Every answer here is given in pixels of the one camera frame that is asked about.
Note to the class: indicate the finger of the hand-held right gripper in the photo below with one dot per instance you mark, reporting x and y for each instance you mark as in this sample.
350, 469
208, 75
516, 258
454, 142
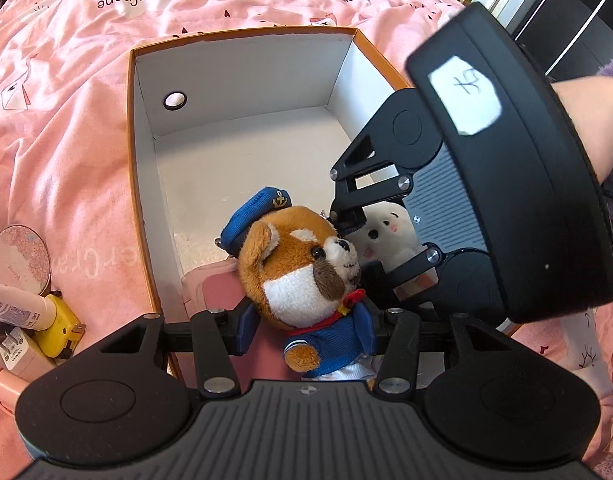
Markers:
411, 265
346, 212

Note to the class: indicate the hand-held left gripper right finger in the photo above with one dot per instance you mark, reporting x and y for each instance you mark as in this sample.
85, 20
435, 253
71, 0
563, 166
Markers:
401, 340

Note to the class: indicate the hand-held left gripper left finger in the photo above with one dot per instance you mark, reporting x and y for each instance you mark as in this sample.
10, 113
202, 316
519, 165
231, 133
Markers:
246, 327

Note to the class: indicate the small white plush toy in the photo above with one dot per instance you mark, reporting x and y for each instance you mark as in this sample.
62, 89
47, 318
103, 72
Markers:
391, 230

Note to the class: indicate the brown sailor plush dog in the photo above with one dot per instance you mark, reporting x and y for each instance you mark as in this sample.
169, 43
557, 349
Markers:
296, 260

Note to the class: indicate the orange cardboard box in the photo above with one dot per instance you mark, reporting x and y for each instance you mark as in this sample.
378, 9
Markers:
236, 150

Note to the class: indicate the white hand cream tube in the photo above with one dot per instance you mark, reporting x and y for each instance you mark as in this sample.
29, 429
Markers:
16, 307

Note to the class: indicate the pink cylinder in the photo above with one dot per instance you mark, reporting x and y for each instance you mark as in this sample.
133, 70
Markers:
6, 387

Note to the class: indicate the person's right forearm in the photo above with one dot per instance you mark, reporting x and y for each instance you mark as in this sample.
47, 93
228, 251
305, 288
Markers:
591, 120

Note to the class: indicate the black wardrobe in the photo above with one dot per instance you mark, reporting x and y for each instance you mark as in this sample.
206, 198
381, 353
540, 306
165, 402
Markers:
586, 10

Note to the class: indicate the yellow tape measure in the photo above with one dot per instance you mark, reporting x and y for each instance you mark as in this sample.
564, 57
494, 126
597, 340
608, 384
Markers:
59, 330

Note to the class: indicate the white charger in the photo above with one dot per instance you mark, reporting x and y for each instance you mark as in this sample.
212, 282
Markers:
21, 355

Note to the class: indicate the round pink glitter compact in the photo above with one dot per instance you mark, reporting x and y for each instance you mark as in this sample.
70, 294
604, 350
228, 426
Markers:
21, 260

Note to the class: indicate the pink printed blanket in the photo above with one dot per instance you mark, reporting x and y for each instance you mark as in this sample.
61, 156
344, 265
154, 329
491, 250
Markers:
61, 110

